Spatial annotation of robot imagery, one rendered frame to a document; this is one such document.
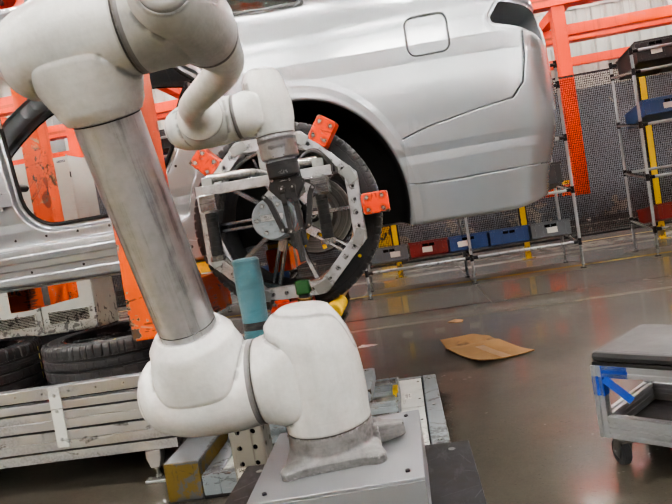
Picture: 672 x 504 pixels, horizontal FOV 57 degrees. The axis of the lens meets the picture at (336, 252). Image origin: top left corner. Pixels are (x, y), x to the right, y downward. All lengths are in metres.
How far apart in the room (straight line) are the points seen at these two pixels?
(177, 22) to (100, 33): 0.11
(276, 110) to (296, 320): 0.54
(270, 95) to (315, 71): 1.17
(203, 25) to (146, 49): 0.08
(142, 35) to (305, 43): 1.75
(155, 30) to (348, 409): 0.65
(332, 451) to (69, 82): 0.69
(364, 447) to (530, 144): 1.73
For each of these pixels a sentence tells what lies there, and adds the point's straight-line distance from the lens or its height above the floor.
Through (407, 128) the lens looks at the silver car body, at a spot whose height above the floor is 1.12.
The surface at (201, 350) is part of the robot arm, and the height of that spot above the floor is 0.64.
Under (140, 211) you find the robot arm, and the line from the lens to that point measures 0.98.
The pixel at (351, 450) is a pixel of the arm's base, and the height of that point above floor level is 0.43.
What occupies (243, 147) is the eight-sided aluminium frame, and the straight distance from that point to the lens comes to 2.10.
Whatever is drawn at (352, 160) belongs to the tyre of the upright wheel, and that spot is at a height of 1.00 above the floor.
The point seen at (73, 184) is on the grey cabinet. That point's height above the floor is 1.60.
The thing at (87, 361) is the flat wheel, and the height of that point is 0.44.
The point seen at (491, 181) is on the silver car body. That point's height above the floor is 0.86.
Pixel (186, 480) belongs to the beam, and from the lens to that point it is 2.17.
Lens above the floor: 0.82
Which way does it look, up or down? 3 degrees down
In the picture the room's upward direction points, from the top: 9 degrees counter-clockwise
